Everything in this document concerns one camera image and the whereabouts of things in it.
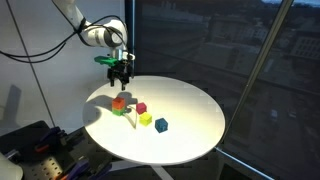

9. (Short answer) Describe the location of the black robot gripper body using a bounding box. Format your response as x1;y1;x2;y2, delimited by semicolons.
107;61;133;82

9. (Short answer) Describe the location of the orange cube block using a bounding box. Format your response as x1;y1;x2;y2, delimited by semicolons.
112;97;125;109

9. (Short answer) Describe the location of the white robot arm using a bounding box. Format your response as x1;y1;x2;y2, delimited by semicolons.
52;0;135;90

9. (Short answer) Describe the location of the green cube block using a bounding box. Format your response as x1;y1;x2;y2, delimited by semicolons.
112;108;125;116

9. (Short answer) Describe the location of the magenta cube block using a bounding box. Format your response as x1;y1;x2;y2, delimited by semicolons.
136;102;147;114

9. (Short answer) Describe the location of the yellow cube block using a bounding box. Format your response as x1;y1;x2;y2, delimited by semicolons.
139;112;152;126

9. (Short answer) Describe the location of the blue cube block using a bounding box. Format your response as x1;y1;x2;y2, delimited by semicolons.
155;118;168;133

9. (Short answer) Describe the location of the round white table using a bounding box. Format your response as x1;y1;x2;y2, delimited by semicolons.
83;76;225;166

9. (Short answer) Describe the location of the blue orange clamp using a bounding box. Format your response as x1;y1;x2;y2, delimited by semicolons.
61;159;113;180
34;127;65;153

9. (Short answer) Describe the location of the blue orange clamp lower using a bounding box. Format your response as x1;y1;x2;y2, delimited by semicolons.
61;159;113;180

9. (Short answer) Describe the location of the white rounded object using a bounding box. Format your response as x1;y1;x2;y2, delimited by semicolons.
0;153;23;180

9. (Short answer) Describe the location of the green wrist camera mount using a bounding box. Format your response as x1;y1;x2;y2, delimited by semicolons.
94;56;118;67

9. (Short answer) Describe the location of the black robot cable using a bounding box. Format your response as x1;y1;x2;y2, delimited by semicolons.
0;14;129;64

